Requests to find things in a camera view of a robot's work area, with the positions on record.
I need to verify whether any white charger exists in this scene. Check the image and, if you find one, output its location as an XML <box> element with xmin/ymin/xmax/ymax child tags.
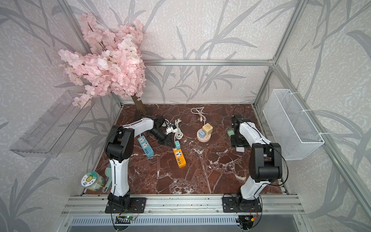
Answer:
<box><xmin>236</xmin><ymin>147</ymin><xmax>245</xmax><ymax>153</ymax></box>

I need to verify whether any green plug adapter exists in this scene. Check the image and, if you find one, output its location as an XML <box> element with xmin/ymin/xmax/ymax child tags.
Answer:
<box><xmin>227</xmin><ymin>130</ymin><xmax>234</xmax><ymax>137</ymax></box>

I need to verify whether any white cable of orange strip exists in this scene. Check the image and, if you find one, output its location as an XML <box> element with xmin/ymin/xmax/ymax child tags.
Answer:
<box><xmin>166</xmin><ymin>118</ymin><xmax>185</xmax><ymax>141</ymax></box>

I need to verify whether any teal plug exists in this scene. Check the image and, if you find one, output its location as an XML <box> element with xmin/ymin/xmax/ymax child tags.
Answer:
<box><xmin>175</xmin><ymin>141</ymin><xmax>181</xmax><ymax>150</ymax></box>

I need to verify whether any blue power strip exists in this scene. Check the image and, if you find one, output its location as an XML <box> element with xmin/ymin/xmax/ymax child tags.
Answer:
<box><xmin>138</xmin><ymin>135</ymin><xmax>154</xmax><ymax>158</ymax></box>

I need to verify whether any orange power strip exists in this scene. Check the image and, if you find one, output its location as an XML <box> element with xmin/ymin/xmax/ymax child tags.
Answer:
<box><xmin>173</xmin><ymin>148</ymin><xmax>186</xmax><ymax>168</ymax></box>

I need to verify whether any round pink socket base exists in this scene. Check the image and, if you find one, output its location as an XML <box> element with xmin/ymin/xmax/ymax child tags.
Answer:
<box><xmin>197</xmin><ymin>129</ymin><xmax>211</xmax><ymax>143</ymax></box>

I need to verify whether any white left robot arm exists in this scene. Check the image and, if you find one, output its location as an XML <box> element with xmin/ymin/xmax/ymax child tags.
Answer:
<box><xmin>105</xmin><ymin>116</ymin><xmax>176</xmax><ymax>209</ymax></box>

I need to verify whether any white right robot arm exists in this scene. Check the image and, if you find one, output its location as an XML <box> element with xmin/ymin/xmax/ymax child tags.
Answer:
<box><xmin>231</xmin><ymin>115</ymin><xmax>283</xmax><ymax>211</ymax></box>

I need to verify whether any beige cube adapter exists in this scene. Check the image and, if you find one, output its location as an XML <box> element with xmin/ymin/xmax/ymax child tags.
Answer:
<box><xmin>202</xmin><ymin>123</ymin><xmax>213</xmax><ymax>136</ymax></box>

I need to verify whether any blue cube adapter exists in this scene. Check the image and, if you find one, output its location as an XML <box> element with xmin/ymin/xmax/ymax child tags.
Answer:
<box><xmin>198</xmin><ymin>129</ymin><xmax>205</xmax><ymax>139</ymax></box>

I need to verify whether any green dustpan brush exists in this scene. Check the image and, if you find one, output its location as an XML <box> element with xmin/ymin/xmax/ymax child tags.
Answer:
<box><xmin>102</xmin><ymin>164</ymin><xmax>112</xmax><ymax>193</ymax></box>

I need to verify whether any round tape tin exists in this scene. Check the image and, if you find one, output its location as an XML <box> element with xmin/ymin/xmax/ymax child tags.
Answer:
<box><xmin>80</xmin><ymin>172</ymin><xmax>105</xmax><ymax>191</ymax></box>

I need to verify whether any pink cherry blossom tree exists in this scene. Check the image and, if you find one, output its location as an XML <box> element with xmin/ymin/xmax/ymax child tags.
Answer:
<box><xmin>58</xmin><ymin>13</ymin><xmax>146</xmax><ymax>108</ymax></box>

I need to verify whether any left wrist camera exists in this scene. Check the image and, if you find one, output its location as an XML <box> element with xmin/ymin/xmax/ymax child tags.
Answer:
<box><xmin>166</xmin><ymin>124</ymin><xmax>178</xmax><ymax>134</ymax></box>

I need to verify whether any thin white cable of round socket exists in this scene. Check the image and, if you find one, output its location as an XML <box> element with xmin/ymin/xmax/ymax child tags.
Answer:
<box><xmin>190</xmin><ymin>106</ymin><xmax>207</xmax><ymax>125</ymax></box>

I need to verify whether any white wire mesh basket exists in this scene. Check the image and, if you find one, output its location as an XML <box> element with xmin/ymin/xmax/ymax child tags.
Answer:
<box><xmin>263</xmin><ymin>89</ymin><xmax>325</xmax><ymax>160</ymax></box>

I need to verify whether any clear acrylic wall shelf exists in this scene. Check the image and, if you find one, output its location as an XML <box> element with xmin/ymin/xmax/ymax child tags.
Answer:
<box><xmin>10</xmin><ymin>90</ymin><xmax>95</xmax><ymax>158</ymax></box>

